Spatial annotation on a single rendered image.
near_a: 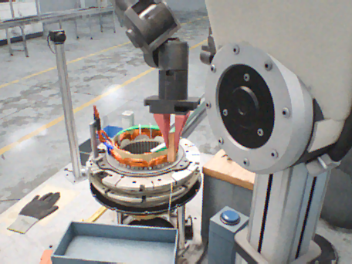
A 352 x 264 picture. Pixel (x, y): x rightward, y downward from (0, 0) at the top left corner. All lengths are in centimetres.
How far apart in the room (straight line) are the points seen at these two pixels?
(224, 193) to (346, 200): 156
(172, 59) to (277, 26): 32
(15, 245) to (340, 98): 108
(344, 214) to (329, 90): 220
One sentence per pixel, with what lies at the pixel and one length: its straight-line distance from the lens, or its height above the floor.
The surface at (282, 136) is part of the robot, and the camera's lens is 34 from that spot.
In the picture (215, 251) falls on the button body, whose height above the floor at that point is 94.
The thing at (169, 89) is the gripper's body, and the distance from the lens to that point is 61.
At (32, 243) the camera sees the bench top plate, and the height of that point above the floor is 78.
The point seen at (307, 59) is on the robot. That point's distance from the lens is 32.
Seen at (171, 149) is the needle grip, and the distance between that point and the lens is 65.
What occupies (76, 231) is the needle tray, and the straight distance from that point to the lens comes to 81.
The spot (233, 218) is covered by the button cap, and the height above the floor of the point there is 104.
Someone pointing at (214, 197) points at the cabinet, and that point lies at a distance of 100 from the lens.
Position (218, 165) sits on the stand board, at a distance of 96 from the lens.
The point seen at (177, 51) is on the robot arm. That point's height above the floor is 144.
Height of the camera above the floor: 156
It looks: 26 degrees down
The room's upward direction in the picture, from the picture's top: straight up
